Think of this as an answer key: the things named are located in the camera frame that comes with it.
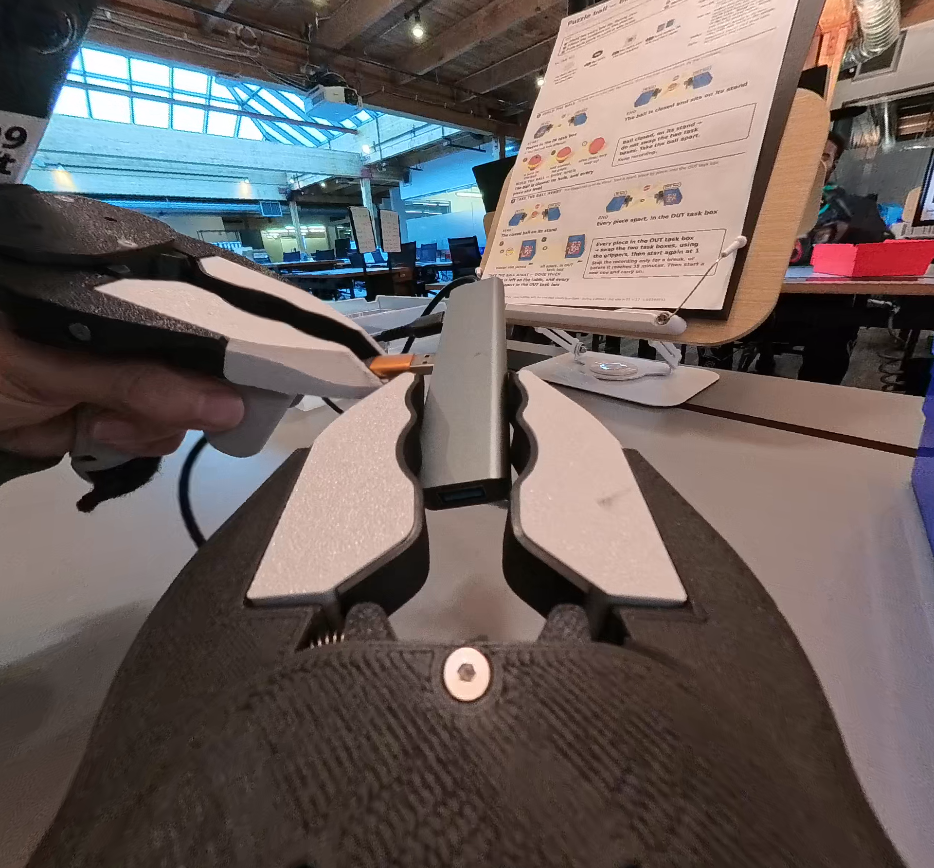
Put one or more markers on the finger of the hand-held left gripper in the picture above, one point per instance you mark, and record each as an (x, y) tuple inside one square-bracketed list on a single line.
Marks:
[(292, 295), (292, 365)]

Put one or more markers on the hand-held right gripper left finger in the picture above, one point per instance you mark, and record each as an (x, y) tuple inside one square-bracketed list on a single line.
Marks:
[(343, 510)]

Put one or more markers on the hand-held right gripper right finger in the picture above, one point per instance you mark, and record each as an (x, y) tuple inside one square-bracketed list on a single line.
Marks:
[(591, 510)]

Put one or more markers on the clear plastic box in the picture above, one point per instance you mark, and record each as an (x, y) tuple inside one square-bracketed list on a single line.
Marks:
[(394, 310)]

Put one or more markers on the grey USB hub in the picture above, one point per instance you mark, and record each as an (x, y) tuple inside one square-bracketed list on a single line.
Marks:
[(467, 386)]

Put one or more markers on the blue plastic bin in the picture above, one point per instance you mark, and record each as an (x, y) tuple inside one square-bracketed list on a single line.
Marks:
[(923, 481)]

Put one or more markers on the grey desk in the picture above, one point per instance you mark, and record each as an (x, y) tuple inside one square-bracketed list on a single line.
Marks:
[(766, 518)]

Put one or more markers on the person's left hand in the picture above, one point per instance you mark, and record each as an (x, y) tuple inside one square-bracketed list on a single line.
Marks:
[(109, 401)]

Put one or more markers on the white standing board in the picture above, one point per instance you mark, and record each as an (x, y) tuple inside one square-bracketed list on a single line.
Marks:
[(390, 231), (363, 228)]

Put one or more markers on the white ceiling projector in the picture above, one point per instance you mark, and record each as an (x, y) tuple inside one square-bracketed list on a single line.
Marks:
[(332, 100)]

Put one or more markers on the black monitor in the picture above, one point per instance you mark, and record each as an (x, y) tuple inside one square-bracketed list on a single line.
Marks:
[(492, 189)]

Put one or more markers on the wooden document stand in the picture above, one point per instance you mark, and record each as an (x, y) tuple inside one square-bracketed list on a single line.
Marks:
[(781, 226)]

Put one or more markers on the printed instruction sheet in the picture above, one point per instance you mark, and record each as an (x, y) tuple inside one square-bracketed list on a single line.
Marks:
[(657, 153)]

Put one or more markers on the red plastic bin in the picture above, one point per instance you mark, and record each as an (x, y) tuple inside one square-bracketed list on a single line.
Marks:
[(875, 259)]

